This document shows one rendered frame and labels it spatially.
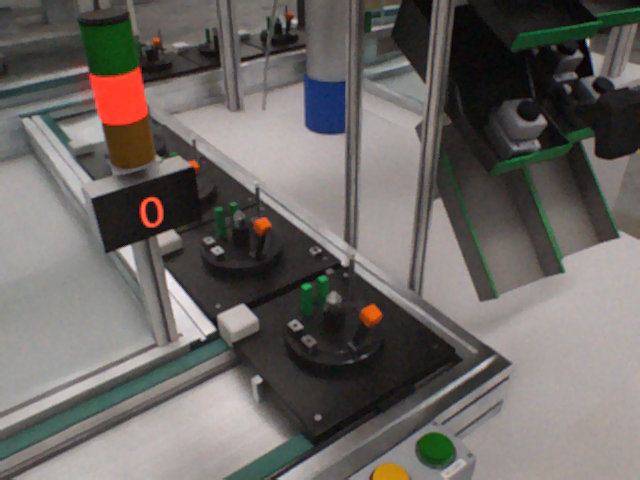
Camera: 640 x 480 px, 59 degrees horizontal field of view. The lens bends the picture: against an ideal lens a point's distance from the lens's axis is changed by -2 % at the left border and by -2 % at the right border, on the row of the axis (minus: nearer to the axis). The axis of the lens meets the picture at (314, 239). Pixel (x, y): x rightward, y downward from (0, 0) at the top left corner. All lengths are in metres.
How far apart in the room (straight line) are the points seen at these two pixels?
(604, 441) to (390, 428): 0.32
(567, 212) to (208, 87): 1.23
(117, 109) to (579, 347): 0.79
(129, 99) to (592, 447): 0.74
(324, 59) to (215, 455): 1.11
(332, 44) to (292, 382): 1.03
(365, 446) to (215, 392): 0.23
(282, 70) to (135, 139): 1.43
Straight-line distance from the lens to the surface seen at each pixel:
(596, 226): 1.06
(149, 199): 0.67
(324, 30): 1.57
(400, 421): 0.75
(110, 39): 0.60
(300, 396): 0.75
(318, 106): 1.64
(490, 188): 0.93
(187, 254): 1.00
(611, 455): 0.91
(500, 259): 0.91
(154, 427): 0.82
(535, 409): 0.93
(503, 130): 0.79
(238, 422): 0.80
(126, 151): 0.64
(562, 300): 1.13
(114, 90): 0.62
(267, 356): 0.80
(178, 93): 1.87
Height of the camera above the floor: 1.54
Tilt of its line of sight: 35 degrees down
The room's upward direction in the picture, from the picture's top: 1 degrees counter-clockwise
